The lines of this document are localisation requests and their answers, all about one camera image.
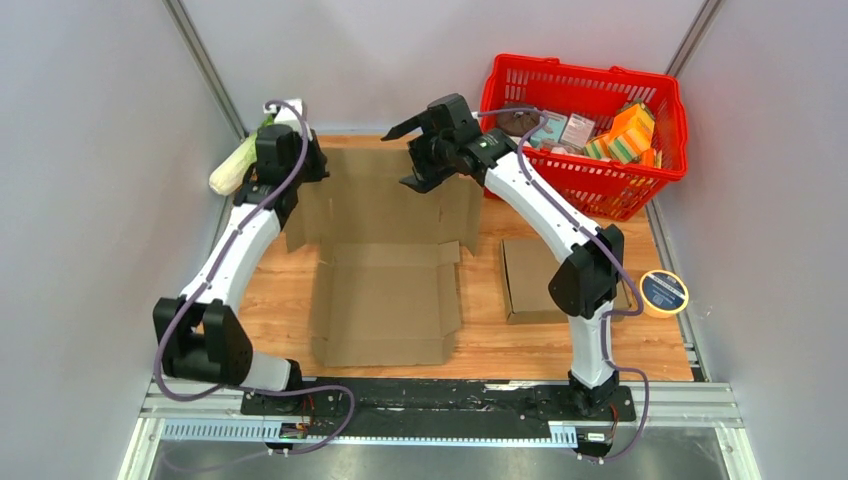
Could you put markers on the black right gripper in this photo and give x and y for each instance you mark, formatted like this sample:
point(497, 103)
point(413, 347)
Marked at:
point(426, 177)

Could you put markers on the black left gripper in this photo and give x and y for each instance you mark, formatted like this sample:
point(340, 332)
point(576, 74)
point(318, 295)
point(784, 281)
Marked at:
point(320, 160)

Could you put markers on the cardboard sheet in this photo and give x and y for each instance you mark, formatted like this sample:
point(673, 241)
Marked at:
point(386, 289)

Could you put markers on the brown cardboard box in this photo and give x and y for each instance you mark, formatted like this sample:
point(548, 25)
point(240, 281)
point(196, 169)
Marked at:
point(527, 266)

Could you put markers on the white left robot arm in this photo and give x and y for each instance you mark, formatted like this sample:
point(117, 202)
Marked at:
point(199, 335)

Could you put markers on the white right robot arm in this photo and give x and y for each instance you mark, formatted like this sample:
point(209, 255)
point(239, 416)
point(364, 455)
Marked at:
point(590, 257)

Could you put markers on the teal packet box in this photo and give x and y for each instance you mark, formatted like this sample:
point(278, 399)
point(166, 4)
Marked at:
point(549, 135)

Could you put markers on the pink white packet box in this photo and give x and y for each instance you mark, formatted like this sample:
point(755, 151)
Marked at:
point(578, 132)

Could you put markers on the orange yellow striped box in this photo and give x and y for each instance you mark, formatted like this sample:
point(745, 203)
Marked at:
point(630, 138)

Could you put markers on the napa cabbage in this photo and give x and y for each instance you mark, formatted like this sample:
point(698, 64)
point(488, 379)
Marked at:
point(229, 175)

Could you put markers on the brown round container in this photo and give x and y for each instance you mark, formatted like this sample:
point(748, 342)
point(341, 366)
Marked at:
point(516, 118)

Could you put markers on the red plastic basket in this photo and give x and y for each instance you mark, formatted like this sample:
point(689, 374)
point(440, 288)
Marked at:
point(598, 188)

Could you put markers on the yellow blue tape roll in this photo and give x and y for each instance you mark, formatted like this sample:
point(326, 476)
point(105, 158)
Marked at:
point(664, 293)

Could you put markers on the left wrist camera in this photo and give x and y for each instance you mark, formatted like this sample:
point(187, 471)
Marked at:
point(289, 112)

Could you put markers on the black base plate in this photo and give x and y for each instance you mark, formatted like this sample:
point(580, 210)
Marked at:
point(438, 408)

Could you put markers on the aluminium frame rail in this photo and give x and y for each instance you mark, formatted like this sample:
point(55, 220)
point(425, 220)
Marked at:
point(661, 420)

